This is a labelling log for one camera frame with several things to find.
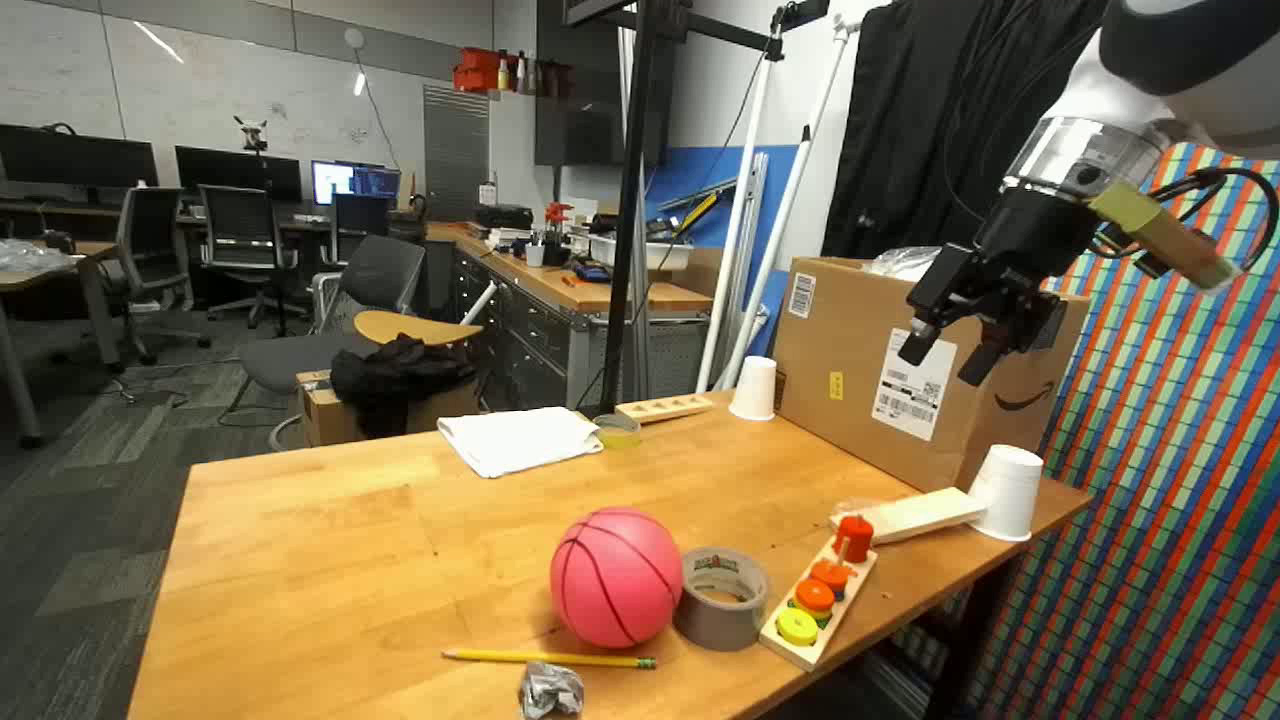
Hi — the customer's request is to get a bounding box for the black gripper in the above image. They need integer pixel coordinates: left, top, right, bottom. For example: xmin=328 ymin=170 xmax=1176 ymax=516
xmin=898 ymin=190 xmax=1098 ymax=384

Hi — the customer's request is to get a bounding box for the pink rubber ball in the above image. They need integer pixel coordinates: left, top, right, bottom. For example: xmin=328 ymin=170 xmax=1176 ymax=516
xmin=549 ymin=509 xmax=686 ymax=648

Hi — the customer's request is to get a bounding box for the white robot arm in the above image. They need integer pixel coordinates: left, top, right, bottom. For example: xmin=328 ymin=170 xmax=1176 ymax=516
xmin=898 ymin=0 xmax=1280 ymax=384

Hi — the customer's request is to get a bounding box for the crumpled foil ball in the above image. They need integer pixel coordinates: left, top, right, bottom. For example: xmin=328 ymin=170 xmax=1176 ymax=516
xmin=518 ymin=663 xmax=586 ymax=720

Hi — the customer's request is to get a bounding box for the cardboard amazon box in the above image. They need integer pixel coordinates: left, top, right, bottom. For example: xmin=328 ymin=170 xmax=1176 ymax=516
xmin=773 ymin=258 xmax=1088 ymax=490

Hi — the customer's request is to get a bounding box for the white paper cup near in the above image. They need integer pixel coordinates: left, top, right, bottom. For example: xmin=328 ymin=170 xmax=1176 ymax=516
xmin=968 ymin=444 xmax=1045 ymax=544

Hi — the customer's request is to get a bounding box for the white paper cup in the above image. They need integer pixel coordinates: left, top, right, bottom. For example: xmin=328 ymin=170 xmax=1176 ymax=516
xmin=727 ymin=356 xmax=775 ymax=425
xmin=968 ymin=444 xmax=1045 ymax=544

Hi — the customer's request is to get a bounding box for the white rectangular block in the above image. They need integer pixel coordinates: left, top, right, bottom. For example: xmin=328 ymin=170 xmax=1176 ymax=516
xmin=858 ymin=490 xmax=987 ymax=544

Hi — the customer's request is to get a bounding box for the white paper cup far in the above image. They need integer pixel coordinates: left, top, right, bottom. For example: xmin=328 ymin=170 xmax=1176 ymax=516
xmin=727 ymin=356 xmax=775 ymax=425

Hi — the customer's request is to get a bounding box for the red cylinder block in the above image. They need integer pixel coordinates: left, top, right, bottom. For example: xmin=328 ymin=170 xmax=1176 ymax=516
xmin=833 ymin=516 xmax=876 ymax=565

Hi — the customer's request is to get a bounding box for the black curtain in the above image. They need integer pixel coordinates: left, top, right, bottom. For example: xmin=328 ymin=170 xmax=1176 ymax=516
xmin=821 ymin=0 xmax=1103 ymax=259

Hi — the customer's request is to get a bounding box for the wooden strip with holes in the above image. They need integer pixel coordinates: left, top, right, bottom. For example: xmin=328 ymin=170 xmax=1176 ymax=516
xmin=616 ymin=393 xmax=714 ymax=429

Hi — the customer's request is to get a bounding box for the colorful woven cloth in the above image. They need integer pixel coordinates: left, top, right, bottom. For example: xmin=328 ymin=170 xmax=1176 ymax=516
xmin=968 ymin=146 xmax=1280 ymax=720

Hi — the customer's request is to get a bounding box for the black vertical pole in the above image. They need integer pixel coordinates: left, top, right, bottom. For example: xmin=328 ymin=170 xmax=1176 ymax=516
xmin=602 ymin=0 xmax=792 ymax=412

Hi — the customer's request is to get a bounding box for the yellow pencil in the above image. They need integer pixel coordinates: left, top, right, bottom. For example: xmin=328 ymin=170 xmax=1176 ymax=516
xmin=441 ymin=648 xmax=659 ymax=672

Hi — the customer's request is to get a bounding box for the round wooden stool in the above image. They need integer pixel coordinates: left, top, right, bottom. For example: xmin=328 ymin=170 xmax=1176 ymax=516
xmin=352 ymin=309 xmax=477 ymax=349

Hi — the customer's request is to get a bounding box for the black office chair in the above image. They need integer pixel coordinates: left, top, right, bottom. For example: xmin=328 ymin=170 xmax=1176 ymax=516
xmin=202 ymin=184 xmax=304 ymax=332

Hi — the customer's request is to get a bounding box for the grey duct tape roll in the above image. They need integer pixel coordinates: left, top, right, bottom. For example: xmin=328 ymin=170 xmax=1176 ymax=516
xmin=676 ymin=549 xmax=767 ymax=653

